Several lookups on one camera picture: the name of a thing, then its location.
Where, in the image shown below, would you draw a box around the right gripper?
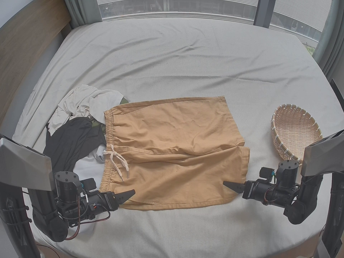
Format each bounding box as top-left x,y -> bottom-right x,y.
242,180 -> 275,202

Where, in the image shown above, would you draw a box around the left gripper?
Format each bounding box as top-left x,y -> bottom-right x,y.
86,191 -> 118,215

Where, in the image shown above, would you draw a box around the tan shorts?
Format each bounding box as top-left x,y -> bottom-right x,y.
99,96 -> 251,212

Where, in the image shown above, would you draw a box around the pale blue garment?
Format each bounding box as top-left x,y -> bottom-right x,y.
67,144 -> 106,234

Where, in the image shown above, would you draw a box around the black garment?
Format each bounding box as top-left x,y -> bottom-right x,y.
43,117 -> 106,171

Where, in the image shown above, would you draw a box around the round woven basket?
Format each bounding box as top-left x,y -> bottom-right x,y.
271,104 -> 323,166

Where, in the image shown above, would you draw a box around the green garment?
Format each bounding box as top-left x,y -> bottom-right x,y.
90,97 -> 130,134

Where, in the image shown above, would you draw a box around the white garment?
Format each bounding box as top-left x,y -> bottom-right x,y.
48,84 -> 125,134

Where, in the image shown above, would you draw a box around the bed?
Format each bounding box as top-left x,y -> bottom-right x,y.
0,0 -> 340,258

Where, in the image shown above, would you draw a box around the grey-green curtain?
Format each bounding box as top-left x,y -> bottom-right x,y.
50,0 -> 104,34
313,0 -> 344,83

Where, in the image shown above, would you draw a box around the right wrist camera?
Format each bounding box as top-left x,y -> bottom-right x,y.
259,167 -> 276,180

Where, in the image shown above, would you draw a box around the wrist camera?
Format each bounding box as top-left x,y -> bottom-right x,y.
81,178 -> 97,191
259,167 -> 276,180

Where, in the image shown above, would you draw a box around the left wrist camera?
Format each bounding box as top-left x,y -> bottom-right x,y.
81,178 -> 97,191

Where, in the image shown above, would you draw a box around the black cable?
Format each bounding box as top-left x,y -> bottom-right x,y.
66,210 -> 111,240

